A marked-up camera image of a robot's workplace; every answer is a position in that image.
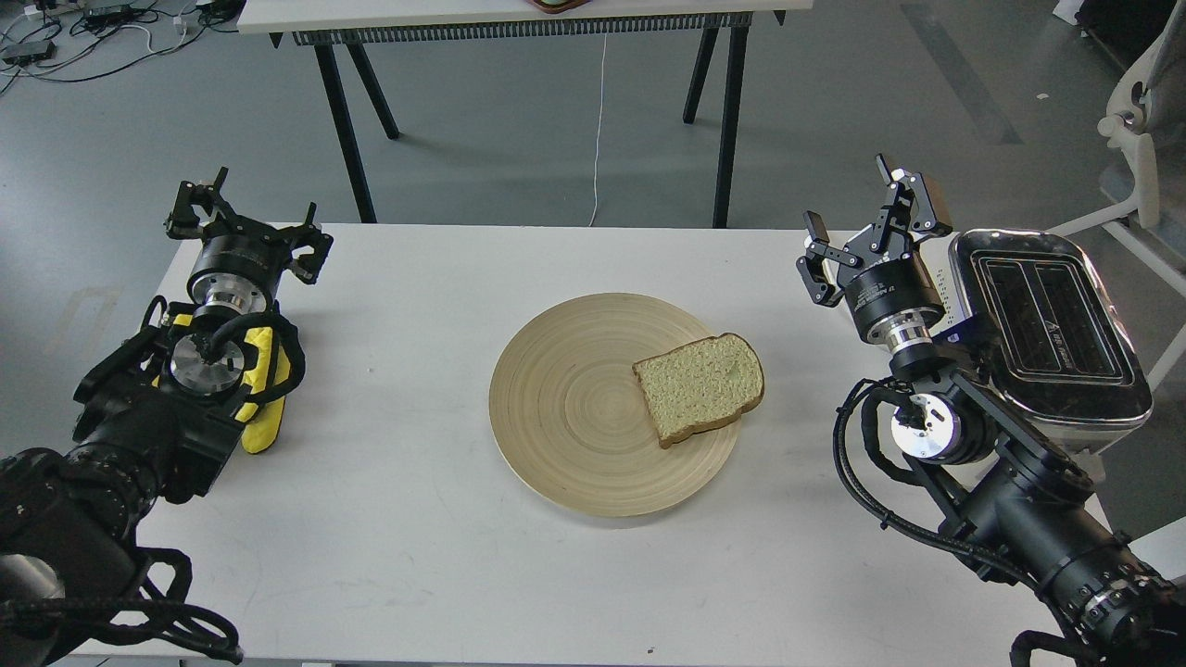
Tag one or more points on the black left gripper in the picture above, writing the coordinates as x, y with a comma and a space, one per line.
241, 263

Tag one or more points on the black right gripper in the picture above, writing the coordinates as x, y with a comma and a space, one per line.
884, 283

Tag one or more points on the slice of bread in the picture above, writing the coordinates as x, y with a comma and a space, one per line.
701, 386

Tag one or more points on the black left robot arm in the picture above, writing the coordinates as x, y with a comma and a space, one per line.
161, 416

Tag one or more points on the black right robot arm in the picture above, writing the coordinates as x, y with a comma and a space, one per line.
933, 452

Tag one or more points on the white chrome toaster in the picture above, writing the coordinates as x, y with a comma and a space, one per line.
1045, 331

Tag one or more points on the white background table black legs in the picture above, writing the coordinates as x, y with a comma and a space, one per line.
520, 59

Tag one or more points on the white office chair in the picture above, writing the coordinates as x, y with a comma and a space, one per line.
1143, 122

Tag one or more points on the round wooden plate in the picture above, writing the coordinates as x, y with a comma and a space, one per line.
569, 417

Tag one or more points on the brown object on background table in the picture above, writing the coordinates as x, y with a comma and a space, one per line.
556, 6

